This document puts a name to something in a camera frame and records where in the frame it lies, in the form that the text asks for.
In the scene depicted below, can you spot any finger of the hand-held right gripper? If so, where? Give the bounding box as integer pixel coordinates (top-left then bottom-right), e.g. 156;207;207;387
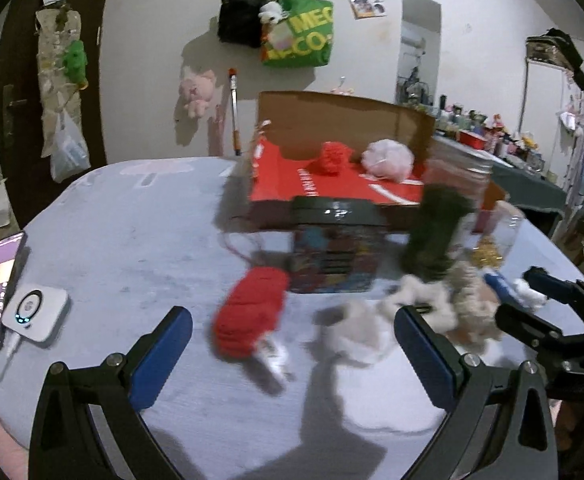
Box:
522;266;584;307
494;304;565;357

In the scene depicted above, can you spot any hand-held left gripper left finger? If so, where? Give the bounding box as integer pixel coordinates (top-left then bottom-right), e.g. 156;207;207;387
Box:
29;305;193;480

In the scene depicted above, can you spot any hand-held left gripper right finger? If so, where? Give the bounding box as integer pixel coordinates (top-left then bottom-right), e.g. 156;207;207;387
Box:
394;305;558;480

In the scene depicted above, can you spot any white cotton wad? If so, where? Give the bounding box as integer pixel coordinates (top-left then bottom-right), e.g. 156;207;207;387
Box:
514;280;548;309

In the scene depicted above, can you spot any blue and white soft item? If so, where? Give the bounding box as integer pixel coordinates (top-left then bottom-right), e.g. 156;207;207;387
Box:
484;270;522;306

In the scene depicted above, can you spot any white fluffy hair clip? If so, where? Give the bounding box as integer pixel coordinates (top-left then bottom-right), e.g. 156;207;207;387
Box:
379;275;460;333

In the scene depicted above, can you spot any white soft cloth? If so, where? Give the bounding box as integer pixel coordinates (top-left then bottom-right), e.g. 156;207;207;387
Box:
319;300;397;366

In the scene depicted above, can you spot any red yarn hair clip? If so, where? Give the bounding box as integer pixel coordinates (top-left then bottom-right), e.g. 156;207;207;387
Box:
212;266;293;377

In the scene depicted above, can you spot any cardboard box with red lining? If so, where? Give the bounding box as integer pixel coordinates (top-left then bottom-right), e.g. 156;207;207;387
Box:
246;91;437;234

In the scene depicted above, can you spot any person's right forearm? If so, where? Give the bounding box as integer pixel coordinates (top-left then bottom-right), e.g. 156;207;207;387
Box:
549;399;584;480

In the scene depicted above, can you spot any beige round powder puff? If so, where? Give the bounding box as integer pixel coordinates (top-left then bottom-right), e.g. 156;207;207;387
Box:
446;260;506;345

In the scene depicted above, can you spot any small jar of yellow capsules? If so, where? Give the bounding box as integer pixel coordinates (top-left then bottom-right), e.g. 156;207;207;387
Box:
472;204;525;269

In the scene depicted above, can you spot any pink box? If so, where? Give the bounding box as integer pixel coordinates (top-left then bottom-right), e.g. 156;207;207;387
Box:
472;199;503;234

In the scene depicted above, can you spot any grey-blue fleece table cover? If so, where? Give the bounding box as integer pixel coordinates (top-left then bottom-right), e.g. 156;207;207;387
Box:
0;156;584;480

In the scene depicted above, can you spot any dresser with green cloth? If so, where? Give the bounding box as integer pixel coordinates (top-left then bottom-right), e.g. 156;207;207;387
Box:
434;130;568;213

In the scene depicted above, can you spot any glass jar of green leaves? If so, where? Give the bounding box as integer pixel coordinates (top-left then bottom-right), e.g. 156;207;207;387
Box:
401;157;492;282

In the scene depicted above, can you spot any floral print tin box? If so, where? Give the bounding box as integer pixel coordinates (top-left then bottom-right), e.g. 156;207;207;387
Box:
289;196;391;295

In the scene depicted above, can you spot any white rounded square device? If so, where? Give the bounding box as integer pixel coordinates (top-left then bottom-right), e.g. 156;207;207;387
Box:
1;282;70;345

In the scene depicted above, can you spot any red container on dresser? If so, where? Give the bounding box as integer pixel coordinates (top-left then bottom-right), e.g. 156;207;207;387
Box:
458;130;487;150

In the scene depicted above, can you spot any row of bottles and figurines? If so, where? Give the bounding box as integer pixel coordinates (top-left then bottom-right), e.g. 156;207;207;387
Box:
437;92;548;172

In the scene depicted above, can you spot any pale pink bath pouf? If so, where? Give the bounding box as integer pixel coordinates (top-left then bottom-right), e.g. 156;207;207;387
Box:
361;138;415;181

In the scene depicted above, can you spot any red pompom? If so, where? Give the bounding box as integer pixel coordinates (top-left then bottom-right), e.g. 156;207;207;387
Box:
308;141;357;177

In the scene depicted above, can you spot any clear plastic bag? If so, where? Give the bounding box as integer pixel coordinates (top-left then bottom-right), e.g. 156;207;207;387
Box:
49;110;92;183

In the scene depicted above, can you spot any dark bag on rack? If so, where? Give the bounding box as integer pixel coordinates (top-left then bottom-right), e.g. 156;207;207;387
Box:
526;29;584;68

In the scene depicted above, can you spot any pink plush pig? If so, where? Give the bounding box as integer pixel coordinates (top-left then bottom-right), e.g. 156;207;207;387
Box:
178;69;219;120

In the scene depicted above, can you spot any white air conditioner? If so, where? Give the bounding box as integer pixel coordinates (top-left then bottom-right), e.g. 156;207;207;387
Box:
402;32;427;55

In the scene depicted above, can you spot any beige hanging organiser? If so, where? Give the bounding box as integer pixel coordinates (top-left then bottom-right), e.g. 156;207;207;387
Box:
34;5;90;161

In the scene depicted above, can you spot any green plush toy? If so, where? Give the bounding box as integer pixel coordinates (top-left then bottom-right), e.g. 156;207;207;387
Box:
63;40;89;83

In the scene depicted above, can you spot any dark wooden door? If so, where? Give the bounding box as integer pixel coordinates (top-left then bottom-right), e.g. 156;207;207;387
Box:
0;0;119;231

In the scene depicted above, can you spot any green shopping bag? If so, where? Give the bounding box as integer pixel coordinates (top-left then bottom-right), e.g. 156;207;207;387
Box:
261;0;335;69

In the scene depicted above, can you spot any black plastic bag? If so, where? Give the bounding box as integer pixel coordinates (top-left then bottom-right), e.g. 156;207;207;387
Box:
218;0;269;48

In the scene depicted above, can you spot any white plush toy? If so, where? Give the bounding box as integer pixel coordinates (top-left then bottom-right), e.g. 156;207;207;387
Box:
258;1;289;29

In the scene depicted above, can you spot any white charging cable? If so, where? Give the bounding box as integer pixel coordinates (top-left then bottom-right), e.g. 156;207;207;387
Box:
0;335;23;388

